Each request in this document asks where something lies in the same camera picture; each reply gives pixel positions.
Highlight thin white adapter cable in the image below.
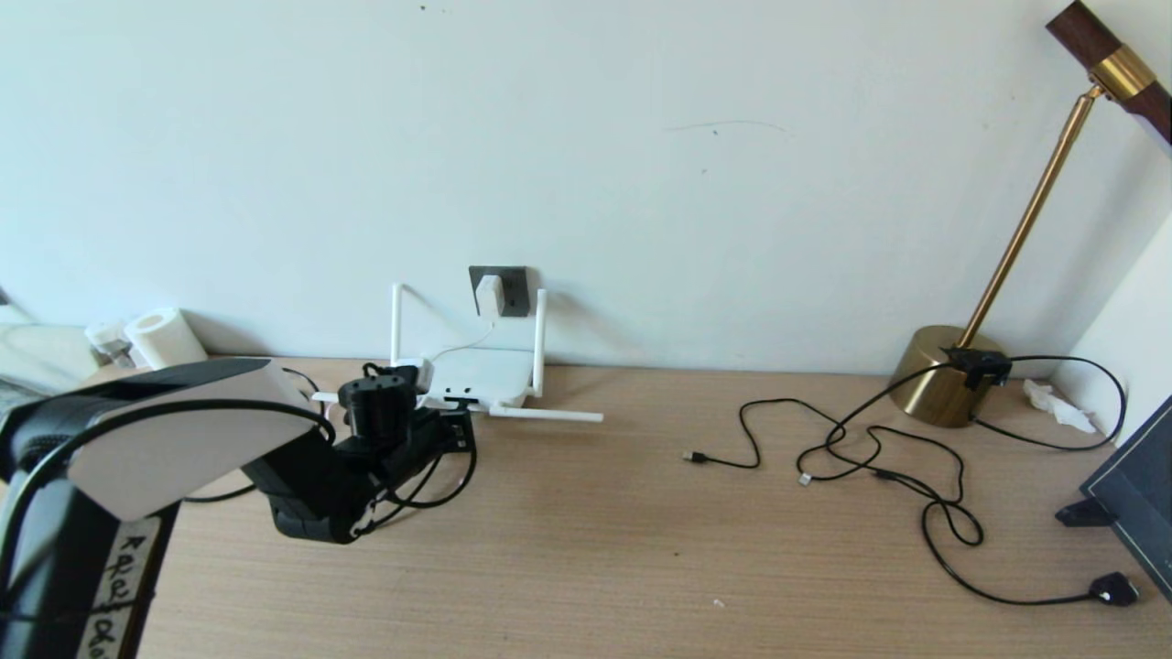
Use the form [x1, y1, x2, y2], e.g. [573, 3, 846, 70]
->
[419, 316, 501, 399]

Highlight black ethernet cable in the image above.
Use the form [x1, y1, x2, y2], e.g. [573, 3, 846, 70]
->
[181, 366, 475, 506]

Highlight white router with antennas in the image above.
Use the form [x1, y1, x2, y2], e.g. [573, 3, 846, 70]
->
[311, 284, 605, 424]

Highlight white paper roll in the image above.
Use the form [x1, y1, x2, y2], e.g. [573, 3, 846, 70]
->
[124, 308, 208, 371]

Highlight pale background furniture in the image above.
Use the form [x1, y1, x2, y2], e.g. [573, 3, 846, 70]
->
[0, 320, 100, 390]

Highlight brass desk lamp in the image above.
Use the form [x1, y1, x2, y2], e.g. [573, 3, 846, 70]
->
[888, 0, 1172, 430]

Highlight crumpled white tissue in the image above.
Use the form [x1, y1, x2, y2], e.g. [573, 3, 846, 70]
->
[1023, 381, 1098, 436]

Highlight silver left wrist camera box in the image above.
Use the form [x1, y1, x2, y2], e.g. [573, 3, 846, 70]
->
[389, 360, 433, 396]

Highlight grey wall power socket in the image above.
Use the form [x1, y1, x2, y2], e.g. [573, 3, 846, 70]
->
[469, 266, 531, 319]

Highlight black USB cable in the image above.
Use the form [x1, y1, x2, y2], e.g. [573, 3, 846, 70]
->
[683, 399, 965, 504]

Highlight black cable with white tip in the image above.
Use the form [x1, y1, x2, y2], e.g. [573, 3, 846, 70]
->
[797, 362, 959, 485]

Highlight black block with cables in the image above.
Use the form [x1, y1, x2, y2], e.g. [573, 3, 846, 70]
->
[943, 349, 1013, 392]

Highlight thin black lamp cord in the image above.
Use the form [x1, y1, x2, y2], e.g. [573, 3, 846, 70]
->
[970, 355, 1127, 453]

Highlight black lamp power cord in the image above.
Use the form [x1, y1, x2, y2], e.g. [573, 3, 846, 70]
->
[875, 467, 1141, 608]

